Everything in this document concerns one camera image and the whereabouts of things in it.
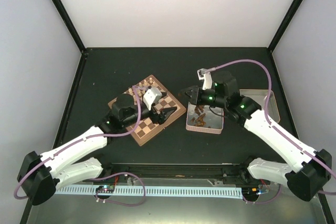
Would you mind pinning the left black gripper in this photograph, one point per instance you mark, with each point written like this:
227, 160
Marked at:
161, 116

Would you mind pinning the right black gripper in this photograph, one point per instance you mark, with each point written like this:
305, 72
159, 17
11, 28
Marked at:
196, 96

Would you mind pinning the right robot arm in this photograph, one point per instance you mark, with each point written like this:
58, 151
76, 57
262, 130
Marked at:
304, 171

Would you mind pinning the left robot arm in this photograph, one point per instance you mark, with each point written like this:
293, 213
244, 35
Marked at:
41, 175

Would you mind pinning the pile of dark chess pieces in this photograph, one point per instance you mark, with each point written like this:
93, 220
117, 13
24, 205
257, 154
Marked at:
198, 115

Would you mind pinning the white chess pieces group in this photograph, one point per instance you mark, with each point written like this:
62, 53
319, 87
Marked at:
141, 87

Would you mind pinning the pink metal tin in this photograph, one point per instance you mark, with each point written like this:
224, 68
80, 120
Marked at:
204, 119

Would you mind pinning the gold metal tin lid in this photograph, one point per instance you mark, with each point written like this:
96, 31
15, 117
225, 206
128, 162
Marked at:
260, 96

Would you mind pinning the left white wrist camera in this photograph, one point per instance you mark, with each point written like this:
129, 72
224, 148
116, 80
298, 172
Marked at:
151, 97

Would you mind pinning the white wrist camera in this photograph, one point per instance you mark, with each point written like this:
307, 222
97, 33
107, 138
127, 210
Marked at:
204, 75
151, 97

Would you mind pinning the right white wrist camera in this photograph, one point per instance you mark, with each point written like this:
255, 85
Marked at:
204, 75

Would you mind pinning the light blue cable duct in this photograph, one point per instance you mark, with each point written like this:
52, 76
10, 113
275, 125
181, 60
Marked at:
152, 191

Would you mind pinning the black frame post right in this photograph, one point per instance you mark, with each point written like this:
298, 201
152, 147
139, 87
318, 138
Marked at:
293, 8

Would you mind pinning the black frame post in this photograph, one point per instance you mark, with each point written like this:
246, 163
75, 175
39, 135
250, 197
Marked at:
69, 24
293, 8

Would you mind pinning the black frame post left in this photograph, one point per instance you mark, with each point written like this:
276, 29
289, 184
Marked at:
69, 24

